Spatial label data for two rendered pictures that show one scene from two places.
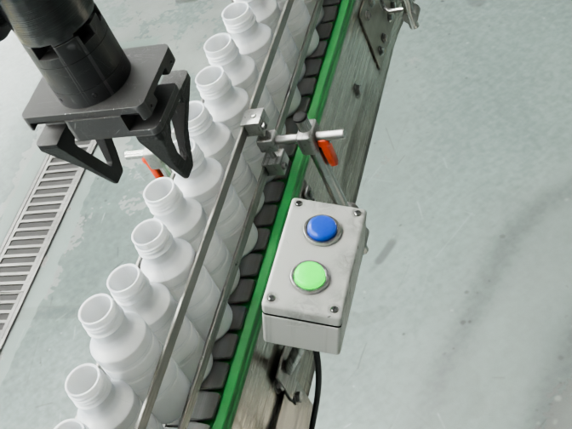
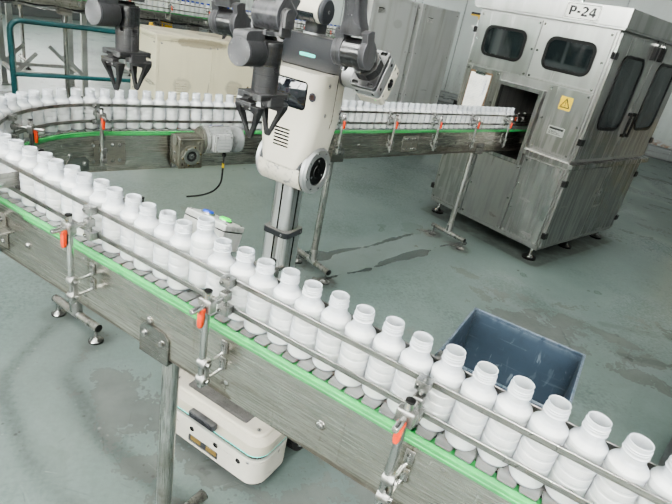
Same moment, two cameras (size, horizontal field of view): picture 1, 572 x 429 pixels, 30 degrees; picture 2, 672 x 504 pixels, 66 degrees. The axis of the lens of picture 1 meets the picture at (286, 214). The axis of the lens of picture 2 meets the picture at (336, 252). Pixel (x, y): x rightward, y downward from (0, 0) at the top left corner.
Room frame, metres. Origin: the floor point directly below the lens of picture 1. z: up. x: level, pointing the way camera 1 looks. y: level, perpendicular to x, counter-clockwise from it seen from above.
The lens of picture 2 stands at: (0.56, 1.25, 1.66)
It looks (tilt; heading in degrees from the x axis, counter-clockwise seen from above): 25 degrees down; 264
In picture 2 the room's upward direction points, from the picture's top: 11 degrees clockwise
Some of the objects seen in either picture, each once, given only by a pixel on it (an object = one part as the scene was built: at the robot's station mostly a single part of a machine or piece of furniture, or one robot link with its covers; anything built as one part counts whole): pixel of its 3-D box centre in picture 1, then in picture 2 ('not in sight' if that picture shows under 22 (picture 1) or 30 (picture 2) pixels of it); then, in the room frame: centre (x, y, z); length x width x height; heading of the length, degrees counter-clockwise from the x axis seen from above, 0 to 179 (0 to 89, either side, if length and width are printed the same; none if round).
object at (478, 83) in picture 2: not in sight; (475, 90); (-0.87, -3.40, 1.22); 0.23 x 0.04 x 0.32; 129
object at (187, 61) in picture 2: not in sight; (195, 98); (1.67, -4.06, 0.59); 1.10 x 0.62 x 1.18; 39
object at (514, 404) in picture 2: not in sight; (507, 420); (0.15, 0.59, 1.08); 0.06 x 0.06 x 0.17
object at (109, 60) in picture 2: not in sight; (120, 71); (1.05, -0.15, 1.41); 0.07 x 0.07 x 0.09; 58
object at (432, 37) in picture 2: not in sight; (413, 75); (-0.90, -6.61, 0.96); 0.82 x 0.50 x 1.91; 39
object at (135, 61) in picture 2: not in sight; (132, 71); (1.03, -0.18, 1.41); 0.07 x 0.07 x 0.09; 58
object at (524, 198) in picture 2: not in sight; (552, 127); (-1.73, -3.56, 1.00); 1.60 x 1.30 x 2.00; 39
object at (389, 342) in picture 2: not in sight; (385, 357); (0.35, 0.46, 1.08); 0.06 x 0.06 x 0.17
